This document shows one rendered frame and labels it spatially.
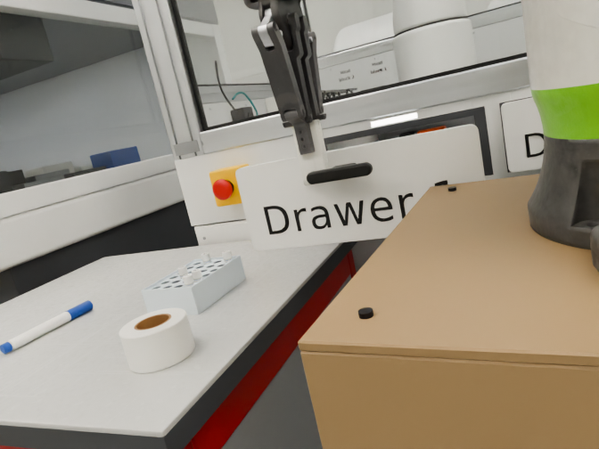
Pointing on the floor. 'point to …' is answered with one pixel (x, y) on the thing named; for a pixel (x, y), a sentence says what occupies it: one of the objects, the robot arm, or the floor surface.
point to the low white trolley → (62, 289)
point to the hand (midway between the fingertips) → (311, 152)
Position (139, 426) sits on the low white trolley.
